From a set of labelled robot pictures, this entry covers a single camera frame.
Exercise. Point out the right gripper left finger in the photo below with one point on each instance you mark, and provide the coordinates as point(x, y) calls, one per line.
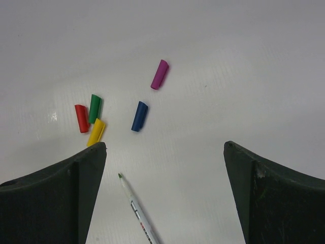
point(54, 204)

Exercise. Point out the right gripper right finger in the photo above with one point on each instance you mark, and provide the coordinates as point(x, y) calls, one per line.
point(275, 204)

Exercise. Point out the yellow pen cap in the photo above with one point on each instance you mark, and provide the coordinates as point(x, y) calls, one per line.
point(96, 133)

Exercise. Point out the red pen cap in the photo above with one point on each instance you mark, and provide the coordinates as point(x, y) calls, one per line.
point(82, 118)

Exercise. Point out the green pen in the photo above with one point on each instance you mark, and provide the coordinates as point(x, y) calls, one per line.
point(133, 201)

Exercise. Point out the green pen cap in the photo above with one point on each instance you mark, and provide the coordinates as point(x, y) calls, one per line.
point(95, 110)

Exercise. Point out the blue pen cap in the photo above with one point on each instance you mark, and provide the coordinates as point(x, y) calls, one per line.
point(140, 116)

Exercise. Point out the purple pen cap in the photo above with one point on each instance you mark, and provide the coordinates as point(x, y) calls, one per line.
point(160, 74)

